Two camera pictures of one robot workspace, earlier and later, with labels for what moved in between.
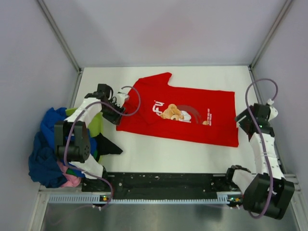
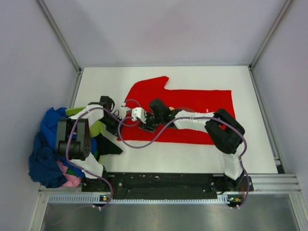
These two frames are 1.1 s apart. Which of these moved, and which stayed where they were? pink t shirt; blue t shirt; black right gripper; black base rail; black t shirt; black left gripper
Moved: black left gripper; black right gripper
Stayed: black t shirt; pink t shirt; black base rail; blue t shirt
